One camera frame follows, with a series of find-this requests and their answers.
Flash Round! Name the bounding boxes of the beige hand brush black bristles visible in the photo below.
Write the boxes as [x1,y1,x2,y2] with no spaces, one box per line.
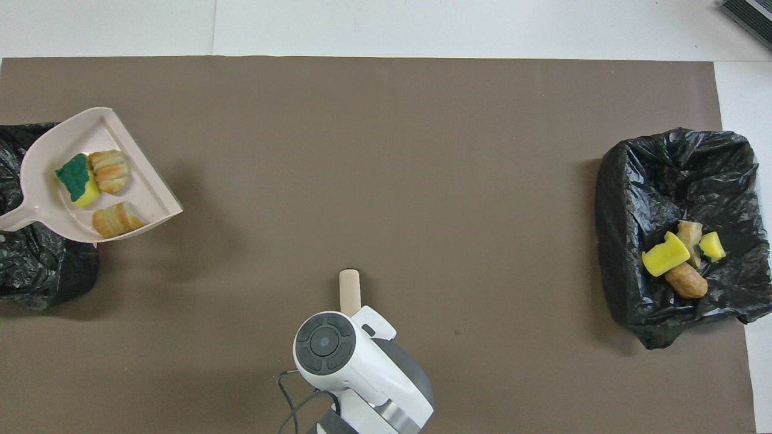
[338,269,362,318]

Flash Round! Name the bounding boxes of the beige plastic dustpan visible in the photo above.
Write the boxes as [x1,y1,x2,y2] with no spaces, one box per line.
[0,107,184,244]

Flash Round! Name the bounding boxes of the golden croissant piece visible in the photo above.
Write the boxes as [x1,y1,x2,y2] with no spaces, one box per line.
[89,149,131,194]
[92,201,148,239]

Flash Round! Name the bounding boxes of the plain yellow sponge piece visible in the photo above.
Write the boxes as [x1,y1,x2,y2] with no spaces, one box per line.
[641,231,691,278]

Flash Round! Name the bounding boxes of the pale bread chunk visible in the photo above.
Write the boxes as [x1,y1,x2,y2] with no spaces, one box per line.
[677,220,704,269]

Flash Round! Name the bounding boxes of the brown bread roll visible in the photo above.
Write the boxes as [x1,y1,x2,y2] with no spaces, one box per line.
[665,263,709,300]

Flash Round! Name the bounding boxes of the green topped yellow sponge piece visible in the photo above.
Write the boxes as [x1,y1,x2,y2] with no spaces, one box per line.
[55,153,101,209]

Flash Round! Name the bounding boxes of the small yellow green sponge piece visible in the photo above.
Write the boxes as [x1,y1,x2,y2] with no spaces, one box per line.
[698,231,727,263]

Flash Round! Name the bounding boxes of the large black bag lined bin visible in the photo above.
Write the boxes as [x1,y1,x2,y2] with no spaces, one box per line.
[594,127,772,351]

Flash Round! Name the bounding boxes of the black bag on pink bin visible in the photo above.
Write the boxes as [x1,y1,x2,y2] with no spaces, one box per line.
[0,122,101,311]

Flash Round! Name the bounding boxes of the brown table mat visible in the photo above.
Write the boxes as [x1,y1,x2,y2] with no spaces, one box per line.
[0,56,758,434]

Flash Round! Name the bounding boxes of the black ribbed device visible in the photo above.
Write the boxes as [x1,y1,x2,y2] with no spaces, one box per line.
[721,0,772,52]

